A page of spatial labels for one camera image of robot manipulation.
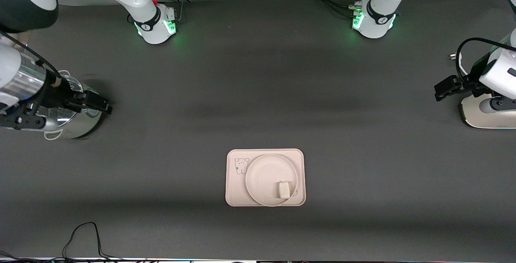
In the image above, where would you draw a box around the small white bun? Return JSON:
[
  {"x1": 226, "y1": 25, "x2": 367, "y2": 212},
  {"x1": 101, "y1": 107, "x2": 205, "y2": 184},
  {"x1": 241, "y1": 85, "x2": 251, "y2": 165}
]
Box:
[{"x1": 277, "y1": 181, "x2": 293, "y2": 200}]

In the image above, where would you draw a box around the round cream plate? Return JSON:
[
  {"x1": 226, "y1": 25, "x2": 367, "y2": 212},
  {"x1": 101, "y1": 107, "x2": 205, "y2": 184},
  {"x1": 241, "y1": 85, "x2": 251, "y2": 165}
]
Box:
[{"x1": 245, "y1": 154, "x2": 300, "y2": 207}]

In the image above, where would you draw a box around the pink rectangular tray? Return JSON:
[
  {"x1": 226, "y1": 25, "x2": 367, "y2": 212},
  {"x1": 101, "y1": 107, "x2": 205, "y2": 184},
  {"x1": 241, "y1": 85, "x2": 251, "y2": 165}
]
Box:
[{"x1": 225, "y1": 148, "x2": 306, "y2": 207}]

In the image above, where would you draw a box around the pale green cooking pot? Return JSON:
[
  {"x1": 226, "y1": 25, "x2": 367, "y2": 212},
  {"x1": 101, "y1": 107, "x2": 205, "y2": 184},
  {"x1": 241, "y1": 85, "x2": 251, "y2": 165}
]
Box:
[{"x1": 40, "y1": 75, "x2": 103, "y2": 140}]

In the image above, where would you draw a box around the glass pot lid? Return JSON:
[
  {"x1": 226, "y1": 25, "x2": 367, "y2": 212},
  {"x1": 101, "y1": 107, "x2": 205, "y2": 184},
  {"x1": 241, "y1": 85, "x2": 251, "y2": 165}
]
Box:
[{"x1": 38, "y1": 75, "x2": 84, "y2": 129}]

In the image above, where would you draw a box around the cream white appliance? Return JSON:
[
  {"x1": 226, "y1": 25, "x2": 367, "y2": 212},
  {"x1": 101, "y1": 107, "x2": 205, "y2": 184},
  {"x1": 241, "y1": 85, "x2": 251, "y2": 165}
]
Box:
[{"x1": 461, "y1": 94, "x2": 516, "y2": 129}]

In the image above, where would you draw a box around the white power plug cord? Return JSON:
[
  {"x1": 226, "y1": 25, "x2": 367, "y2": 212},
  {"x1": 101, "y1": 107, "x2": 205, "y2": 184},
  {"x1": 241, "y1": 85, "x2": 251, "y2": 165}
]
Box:
[{"x1": 450, "y1": 53, "x2": 471, "y2": 75}]

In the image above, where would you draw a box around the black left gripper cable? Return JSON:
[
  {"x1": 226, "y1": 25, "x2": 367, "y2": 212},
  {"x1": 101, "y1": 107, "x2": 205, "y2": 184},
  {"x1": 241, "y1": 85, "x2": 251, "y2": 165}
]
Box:
[{"x1": 456, "y1": 38, "x2": 516, "y2": 83}]

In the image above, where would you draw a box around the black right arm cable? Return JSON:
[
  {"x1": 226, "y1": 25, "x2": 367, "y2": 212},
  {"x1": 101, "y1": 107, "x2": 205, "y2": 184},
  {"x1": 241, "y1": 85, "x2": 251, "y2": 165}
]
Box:
[{"x1": 0, "y1": 31, "x2": 62, "y2": 79}]

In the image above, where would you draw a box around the thin black floor cable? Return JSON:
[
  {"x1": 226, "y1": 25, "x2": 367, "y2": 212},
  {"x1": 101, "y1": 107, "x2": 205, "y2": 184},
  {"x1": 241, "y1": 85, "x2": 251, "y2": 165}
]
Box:
[{"x1": 0, "y1": 222, "x2": 150, "y2": 262}]

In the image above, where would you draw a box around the black left base cable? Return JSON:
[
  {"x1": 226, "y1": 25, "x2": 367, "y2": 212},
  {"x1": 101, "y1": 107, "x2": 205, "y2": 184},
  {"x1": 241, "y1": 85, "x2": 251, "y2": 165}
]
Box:
[{"x1": 304, "y1": 0, "x2": 357, "y2": 13}]

